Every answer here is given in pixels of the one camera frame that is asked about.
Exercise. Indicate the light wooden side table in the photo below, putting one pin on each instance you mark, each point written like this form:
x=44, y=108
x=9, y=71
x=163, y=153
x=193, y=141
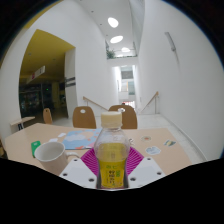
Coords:
x=22, y=120

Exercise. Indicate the yellow green sticker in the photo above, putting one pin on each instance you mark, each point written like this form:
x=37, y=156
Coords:
x=170, y=143

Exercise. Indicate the round ceiling lights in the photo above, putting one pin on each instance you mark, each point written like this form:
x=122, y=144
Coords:
x=113, y=22

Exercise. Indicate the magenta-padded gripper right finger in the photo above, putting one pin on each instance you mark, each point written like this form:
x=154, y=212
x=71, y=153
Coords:
x=143, y=170

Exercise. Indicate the hanging white sign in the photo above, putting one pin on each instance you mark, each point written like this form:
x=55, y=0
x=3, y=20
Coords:
x=36, y=74

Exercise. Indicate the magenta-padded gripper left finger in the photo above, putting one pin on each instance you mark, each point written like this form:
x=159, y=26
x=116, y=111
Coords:
x=78, y=171

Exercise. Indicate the white mug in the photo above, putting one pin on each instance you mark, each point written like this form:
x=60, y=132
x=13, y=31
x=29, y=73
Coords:
x=50, y=158

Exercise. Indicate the wooden stair handrail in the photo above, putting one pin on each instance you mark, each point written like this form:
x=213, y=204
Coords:
x=95, y=103
x=150, y=100

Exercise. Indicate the wooden chair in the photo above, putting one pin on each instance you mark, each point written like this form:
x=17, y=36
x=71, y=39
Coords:
x=84, y=119
x=47, y=116
x=128, y=118

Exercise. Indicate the green potted plant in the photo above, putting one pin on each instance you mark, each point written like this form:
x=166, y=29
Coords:
x=110, y=54

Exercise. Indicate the dark wall sign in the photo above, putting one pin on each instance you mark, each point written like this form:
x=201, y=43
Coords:
x=70, y=82

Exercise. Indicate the colourful printed paper sheet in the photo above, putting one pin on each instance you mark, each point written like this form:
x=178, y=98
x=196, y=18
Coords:
x=80, y=138

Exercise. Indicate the small round sticker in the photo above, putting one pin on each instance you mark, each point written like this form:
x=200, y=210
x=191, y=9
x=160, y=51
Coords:
x=145, y=138

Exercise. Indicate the yellow drink bottle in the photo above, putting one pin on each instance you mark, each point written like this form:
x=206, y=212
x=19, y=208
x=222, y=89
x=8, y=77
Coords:
x=112, y=163

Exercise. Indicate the dark shelf unit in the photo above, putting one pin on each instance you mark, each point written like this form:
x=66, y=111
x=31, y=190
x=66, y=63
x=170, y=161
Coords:
x=33, y=100

